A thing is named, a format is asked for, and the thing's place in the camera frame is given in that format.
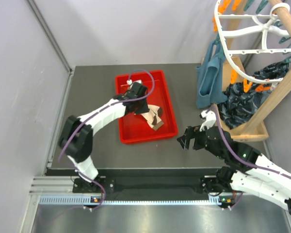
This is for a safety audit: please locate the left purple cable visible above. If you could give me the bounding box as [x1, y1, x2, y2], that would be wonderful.
[58, 69, 156, 211]

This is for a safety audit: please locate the dark patterned sock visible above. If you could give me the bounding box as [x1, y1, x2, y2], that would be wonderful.
[218, 61, 289, 129]

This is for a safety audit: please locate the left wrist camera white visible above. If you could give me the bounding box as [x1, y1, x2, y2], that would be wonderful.
[127, 79, 142, 86]

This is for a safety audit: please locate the aluminium rail front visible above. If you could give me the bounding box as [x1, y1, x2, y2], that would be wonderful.
[30, 177, 221, 207]

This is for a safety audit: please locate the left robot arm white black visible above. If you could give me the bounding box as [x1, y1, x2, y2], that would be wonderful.
[58, 82, 149, 193]

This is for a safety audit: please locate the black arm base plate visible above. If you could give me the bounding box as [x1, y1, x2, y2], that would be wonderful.
[73, 176, 231, 195]

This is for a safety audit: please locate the blue sock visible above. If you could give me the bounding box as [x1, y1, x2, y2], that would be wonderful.
[196, 39, 227, 109]

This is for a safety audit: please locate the teal clothes peg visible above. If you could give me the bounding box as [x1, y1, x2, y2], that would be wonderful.
[243, 0, 269, 14]

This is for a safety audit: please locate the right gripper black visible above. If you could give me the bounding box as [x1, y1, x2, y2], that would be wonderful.
[177, 121, 225, 160]

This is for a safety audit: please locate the pink brown patterned sock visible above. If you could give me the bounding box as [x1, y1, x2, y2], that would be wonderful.
[141, 104, 164, 131]

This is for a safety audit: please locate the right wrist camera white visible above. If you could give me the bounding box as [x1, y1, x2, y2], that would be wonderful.
[199, 110, 216, 132]

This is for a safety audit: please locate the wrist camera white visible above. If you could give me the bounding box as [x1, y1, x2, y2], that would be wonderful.
[199, 110, 216, 132]
[127, 79, 142, 86]

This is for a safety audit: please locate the wooden rack stand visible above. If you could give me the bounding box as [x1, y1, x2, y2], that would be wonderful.
[214, 0, 291, 142]

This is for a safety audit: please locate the red plastic tray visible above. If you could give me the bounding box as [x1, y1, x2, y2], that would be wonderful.
[118, 70, 178, 144]

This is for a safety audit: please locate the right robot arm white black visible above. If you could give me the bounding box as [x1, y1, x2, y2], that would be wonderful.
[177, 126, 291, 215]

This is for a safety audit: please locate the white clip hanger frame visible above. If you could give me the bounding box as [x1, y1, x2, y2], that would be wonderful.
[213, 0, 291, 84]

